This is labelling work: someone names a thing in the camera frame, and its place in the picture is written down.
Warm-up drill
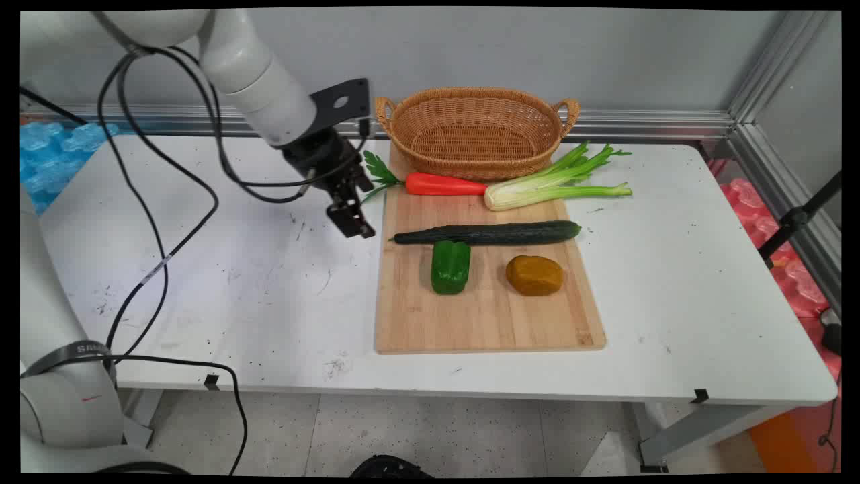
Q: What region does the wooden cutting board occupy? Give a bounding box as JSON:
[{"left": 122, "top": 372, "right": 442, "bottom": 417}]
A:
[{"left": 374, "top": 143, "right": 607, "bottom": 355}]

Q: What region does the woven wicker basket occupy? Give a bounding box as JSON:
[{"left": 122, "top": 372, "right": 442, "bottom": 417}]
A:
[{"left": 374, "top": 87, "right": 581, "bottom": 181}]

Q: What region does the orange floor mat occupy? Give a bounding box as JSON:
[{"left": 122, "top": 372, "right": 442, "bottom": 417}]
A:
[{"left": 748, "top": 397, "right": 842, "bottom": 473}]

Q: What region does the orange toy carrot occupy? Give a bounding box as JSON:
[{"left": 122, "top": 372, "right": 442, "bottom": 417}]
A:
[{"left": 361, "top": 151, "right": 488, "bottom": 203}]

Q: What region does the black device on red mat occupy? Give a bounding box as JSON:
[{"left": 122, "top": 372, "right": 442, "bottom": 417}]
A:
[{"left": 820, "top": 307, "right": 842, "bottom": 356}]

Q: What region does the black tripod stand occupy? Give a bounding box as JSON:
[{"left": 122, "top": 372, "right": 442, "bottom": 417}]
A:
[{"left": 758, "top": 171, "right": 842, "bottom": 270}]

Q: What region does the black cable with white label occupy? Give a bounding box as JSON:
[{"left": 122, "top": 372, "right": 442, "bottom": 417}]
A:
[{"left": 118, "top": 50, "right": 221, "bottom": 364}]

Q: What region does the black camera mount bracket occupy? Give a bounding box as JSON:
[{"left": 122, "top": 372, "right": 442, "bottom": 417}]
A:
[{"left": 310, "top": 79, "right": 372, "bottom": 139}]

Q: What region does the brown toy potato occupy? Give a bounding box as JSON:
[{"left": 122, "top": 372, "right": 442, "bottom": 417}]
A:
[{"left": 505, "top": 255, "right": 565, "bottom": 297}]

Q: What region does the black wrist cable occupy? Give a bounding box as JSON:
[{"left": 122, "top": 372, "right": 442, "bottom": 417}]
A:
[{"left": 155, "top": 46, "right": 370, "bottom": 204}]

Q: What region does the grey velcro strap with print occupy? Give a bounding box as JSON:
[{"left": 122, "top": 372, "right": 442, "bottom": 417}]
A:
[{"left": 22, "top": 340, "right": 116, "bottom": 378}]

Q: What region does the green toy celery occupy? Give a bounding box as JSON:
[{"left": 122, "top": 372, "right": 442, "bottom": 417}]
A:
[{"left": 484, "top": 141, "right": 634, "bottom": 212}]

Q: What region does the horizontal aluminium frame rail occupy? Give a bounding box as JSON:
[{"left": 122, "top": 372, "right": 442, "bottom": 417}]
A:
[{"left": 20, "top": 103, "right": 736, "bottom": 142}]

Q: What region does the plain long black cable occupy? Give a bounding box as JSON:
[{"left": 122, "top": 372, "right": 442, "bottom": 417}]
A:
[{"left": 97, "top": 50, "right": 249, "bottom": 475}]

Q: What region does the thin black background cable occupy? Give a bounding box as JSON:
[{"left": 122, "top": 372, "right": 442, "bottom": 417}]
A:
[{"left": 20, "top": 86, "right": 89, "bottom": 126}]

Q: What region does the black round floor object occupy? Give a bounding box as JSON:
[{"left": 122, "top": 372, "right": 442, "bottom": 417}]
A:
[{"left": 349, "top": 455, "right": 434, "bottom": 478}]

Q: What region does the blue foam mat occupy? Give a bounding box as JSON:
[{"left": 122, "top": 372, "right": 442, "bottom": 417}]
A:
[{"left": 20, "top": 121, "right": 120, "bottom": 216}]

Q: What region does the thin black floor cable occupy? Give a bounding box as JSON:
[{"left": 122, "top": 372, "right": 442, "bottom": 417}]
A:
[{"left": 818, "top": 370, "right": 842, "bottom": 466}]

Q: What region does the corner aluminium frame rail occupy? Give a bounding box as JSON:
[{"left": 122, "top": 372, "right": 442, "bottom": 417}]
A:
[{"left": 728, "top": 10, "right": 842, "bottom": 317}]

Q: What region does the green toy bell pepper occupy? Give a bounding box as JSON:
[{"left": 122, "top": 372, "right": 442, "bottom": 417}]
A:
[{"left": 431, "top": 240, "right": 472, "bottom": 295}]

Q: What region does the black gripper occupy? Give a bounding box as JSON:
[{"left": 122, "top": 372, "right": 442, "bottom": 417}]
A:
[{"left": 279, "top": 126, "right": 376, "bottom": 240}]

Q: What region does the dark green toy cucumber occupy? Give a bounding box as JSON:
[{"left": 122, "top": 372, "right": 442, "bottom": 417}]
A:
[{"left": 390, "top": 220, "right": 583, "bottom": 245}]

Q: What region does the grey table leg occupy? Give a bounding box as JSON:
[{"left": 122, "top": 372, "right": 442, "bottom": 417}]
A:
[{"left": 632, "top": 402, "right": 800, "bottom": 473}]

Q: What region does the red foam mat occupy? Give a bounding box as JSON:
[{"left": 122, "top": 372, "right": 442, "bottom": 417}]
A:
[{"left": 709, "top": 158, "right": 842, "bottom": 384}]

